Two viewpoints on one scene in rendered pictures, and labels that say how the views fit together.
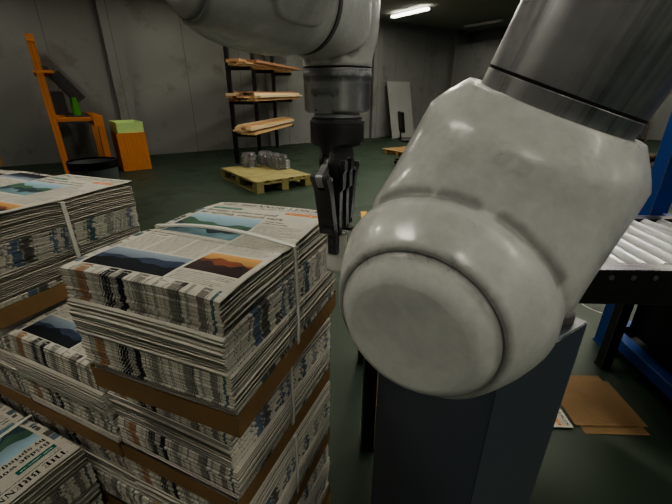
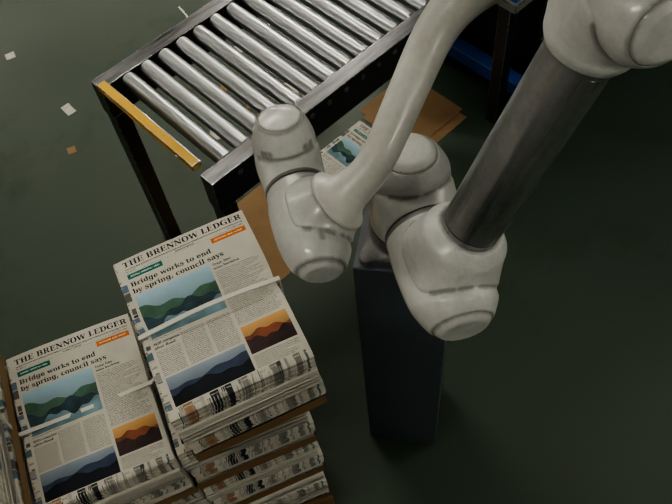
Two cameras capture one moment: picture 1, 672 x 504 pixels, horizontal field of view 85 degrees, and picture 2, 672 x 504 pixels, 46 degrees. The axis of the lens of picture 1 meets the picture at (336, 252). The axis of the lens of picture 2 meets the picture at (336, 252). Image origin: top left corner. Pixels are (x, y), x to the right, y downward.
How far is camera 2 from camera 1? 1.19 m
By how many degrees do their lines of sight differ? 44
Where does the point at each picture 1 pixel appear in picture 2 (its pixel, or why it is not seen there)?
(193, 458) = (274, 440)
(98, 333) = (208, 432)
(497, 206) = (478, 284)
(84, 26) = not seen: outside the picture
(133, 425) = (211, 464)
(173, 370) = (278, 406)
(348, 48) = not seen: hidden behind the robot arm
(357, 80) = not seen: hidden behind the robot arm
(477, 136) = (467, 271)
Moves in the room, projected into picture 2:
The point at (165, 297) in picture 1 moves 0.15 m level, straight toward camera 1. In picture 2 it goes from (271, 378) to (350, 396)
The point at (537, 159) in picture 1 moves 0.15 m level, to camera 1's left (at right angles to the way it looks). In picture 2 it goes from (486, 270) to (426, 332)
